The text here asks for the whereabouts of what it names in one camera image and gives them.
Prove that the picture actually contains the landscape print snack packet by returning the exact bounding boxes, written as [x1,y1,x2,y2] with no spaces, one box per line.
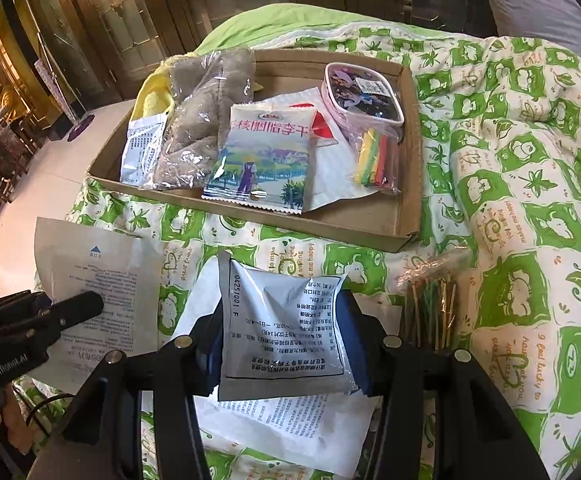
[201,102,317,216]

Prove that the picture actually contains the small white printed packet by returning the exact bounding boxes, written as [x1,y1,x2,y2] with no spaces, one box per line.
[119,112,170,187]

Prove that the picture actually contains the clear cartoon pouch of hair ties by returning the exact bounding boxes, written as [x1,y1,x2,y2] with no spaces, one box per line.
[321,62,405,127]

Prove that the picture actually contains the white packet with red label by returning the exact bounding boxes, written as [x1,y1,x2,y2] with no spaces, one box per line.
[269,87,367,212]

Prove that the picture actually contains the purple floor object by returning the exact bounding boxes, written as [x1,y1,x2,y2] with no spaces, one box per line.
[68,115,97,143]

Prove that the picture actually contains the green and white printed quilt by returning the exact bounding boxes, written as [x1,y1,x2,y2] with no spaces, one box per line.
[13,25,581,480]

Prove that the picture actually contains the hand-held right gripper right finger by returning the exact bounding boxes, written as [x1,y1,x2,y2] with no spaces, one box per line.
[341,291,527,480]

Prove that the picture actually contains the clear bag of coloured sticks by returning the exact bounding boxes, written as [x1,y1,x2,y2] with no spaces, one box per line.
[347,122,404,197]

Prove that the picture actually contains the wooden glass doors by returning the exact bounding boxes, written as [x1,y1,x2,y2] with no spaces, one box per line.
[0,0,474,111]

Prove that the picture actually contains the grey plush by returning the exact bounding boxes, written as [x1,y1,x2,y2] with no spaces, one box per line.
[150,47,257,192]

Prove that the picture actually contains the white printed foil packet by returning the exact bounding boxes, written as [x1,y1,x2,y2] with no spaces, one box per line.
[217,252,360,402]

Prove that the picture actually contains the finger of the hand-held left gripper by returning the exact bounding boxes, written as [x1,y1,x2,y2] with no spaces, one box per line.
[0,293,54,319]
[48,290,105,332]

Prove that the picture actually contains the green bed sheet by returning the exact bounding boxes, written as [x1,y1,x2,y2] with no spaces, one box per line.
[193,4,412,57]

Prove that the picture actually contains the clear bag of thin sticks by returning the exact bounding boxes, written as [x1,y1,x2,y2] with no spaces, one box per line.
[395,254,472,352]

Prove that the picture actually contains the large white printed paper bag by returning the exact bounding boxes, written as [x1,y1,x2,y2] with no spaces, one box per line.
[169,275,377,479]

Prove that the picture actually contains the black cable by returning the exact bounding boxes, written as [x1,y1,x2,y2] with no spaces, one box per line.
[20,394,77,432]

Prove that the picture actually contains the white printed paper sheet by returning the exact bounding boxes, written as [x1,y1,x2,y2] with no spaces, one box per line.
[33,216,167,385]

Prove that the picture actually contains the yellow cloth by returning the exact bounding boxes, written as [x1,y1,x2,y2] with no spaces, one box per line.
[134,56,267,117]

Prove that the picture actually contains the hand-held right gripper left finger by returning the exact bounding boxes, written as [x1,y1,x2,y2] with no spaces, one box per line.
[63,309,226,480]

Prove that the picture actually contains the shallow cardboard box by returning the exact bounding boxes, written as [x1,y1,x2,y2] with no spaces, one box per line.
[86,49,424,254]

